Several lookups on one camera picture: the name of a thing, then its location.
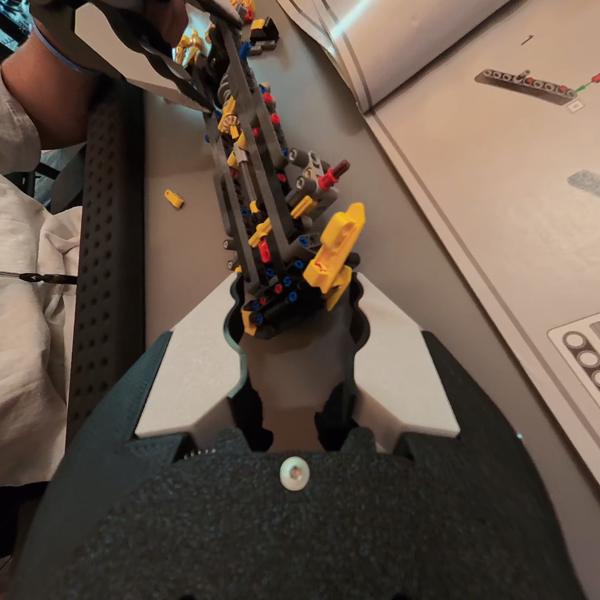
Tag lego instruction booklet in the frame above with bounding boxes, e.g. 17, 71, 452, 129
277, 0, 600, 486

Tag black lanyard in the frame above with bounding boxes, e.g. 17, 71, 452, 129
0, 272, 78, 286

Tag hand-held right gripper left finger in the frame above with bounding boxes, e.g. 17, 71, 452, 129
134, 273, 249, 451

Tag blue wristband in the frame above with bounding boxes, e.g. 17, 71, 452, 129
32, 21, 97, 77

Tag lego car chassis model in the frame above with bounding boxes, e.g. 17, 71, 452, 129
204, 0, 366, 340

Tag pile of loose lego pieces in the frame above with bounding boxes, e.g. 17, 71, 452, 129
176, 0, 280, 66

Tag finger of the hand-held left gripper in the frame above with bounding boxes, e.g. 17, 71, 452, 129
74, 2, 216, 114
187, 0, 245, 27

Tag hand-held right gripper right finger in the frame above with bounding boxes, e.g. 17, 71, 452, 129
349, 273, 461, 453

